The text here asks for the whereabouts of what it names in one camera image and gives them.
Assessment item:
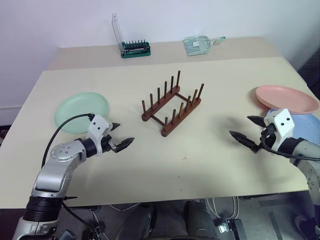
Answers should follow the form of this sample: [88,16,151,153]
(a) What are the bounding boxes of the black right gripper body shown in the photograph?
[252,122,278,154]

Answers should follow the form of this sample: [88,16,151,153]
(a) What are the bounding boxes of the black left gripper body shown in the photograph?
[101,123,118,154]

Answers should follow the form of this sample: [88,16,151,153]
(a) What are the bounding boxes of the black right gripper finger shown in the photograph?
[229,130,261,151]
[247,115,267,129]

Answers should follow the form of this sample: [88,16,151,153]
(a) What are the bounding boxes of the wooden dish rack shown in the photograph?
[141,70,205,138]

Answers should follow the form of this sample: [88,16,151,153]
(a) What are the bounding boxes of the pink red plate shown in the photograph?
[255,85,320,114]

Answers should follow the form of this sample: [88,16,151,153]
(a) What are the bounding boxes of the green plate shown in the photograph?
[54,91,111,135]

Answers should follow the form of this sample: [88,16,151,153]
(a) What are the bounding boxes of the blue plate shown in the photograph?
[265,108,320,146]

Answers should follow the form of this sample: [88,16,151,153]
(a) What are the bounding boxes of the dark rounded robot leg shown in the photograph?
[183,199,219,240]
[115,202,157,240]

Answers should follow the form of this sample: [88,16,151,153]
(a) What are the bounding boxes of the green screwdriver bit set case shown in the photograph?
[111,12,152,59]

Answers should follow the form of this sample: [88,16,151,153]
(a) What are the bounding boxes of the black power box on floor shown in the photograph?
[213,218,248,240]

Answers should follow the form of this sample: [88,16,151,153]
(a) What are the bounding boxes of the pale green plastic pouch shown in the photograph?
[183,35,228,57]

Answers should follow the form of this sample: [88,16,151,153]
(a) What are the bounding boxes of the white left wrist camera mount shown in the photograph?
[86,114,113,156]

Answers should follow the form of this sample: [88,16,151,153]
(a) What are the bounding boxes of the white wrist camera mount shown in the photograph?
[86,114,113,156]
[264,108,295,152]

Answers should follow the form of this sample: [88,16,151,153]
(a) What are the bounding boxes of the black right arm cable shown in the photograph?
[259,129,320,161]

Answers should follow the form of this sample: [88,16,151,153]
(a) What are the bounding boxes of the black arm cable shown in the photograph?
[41,113,95,168]
[259,129,320,161]

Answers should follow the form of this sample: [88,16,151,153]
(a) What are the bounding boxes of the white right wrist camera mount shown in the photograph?
[264,108,295,152]

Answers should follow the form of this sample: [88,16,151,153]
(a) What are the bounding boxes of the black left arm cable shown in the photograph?
[41,113,95,168]

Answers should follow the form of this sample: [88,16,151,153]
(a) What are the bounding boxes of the white cable under table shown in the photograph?
[205,196,240,221]

